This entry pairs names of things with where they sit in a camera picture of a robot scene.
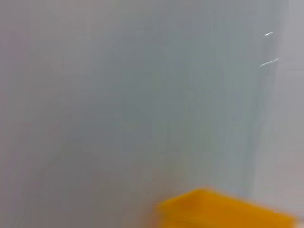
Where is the yellow plastic bin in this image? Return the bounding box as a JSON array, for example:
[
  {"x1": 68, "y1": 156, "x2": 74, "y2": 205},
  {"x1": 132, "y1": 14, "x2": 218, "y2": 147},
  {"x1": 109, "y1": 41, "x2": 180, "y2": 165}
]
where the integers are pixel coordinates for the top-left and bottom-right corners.
[{"x1": 154, "y1": 188, "x2": 302, "y2": 228}]

